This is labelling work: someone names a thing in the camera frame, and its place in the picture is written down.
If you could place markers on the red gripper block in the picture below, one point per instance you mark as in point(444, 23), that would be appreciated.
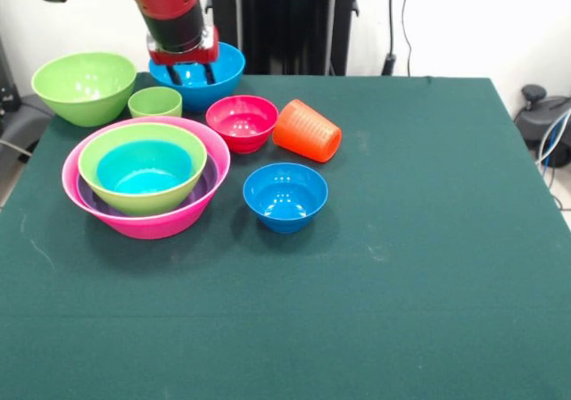
point(187, 57)

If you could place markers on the blue large bowl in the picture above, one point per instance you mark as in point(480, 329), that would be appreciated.
point(223, 87)

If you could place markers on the lime green small cup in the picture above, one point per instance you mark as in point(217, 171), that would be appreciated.
point(155, 102)

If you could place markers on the red small bowl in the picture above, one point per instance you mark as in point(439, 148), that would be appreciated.
point(242, 123)

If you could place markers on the turquoise bowl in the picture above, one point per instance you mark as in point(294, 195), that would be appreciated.
point(143, 170)

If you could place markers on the lime green large bowl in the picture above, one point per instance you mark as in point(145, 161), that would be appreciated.
point(143, 203)
point(85, 87)

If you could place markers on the purple shallow bowl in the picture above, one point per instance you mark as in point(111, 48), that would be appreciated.
point(206, 185)

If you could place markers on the orange cup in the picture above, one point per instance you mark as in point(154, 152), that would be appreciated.
point(308, 132)

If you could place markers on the dark blue small bowl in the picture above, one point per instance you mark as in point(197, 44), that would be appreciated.
point(284, 199)

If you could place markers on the pink large bowl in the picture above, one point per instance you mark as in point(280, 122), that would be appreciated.
point(151, 229)

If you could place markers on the black stand base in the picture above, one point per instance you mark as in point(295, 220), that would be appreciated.
point(22, 119)
point(542, 119)

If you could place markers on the dark green table cloth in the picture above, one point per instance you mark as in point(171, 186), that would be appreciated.
point(285, 306)

